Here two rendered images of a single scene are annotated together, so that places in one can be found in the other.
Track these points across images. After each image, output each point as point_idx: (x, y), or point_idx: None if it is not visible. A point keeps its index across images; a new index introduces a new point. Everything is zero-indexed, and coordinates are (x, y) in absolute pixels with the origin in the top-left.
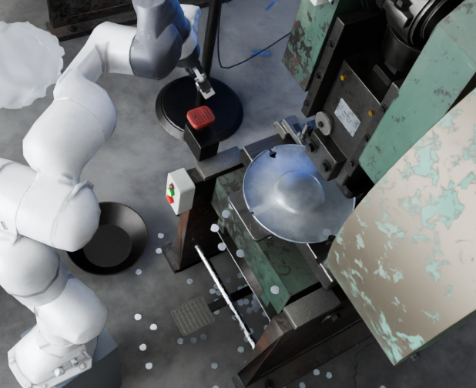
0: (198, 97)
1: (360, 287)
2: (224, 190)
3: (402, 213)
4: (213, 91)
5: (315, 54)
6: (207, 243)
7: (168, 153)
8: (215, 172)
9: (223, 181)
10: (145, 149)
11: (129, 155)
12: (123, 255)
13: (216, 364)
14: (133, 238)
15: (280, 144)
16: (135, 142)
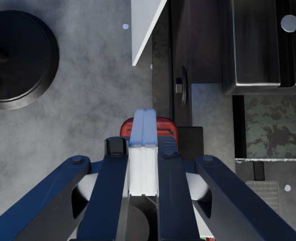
0: None
1: None
2: (278, 158)
3: None
4: (154, 114)
5: None
6: None
7: (47, 119)
8: (233, 155)
9: (259, 150)
10: (32, 140)
11: (31, 161)
12: (142, 219)
13: (287, 185)
14: (129, 202)
15: (260, 4)
16: (17, 146)
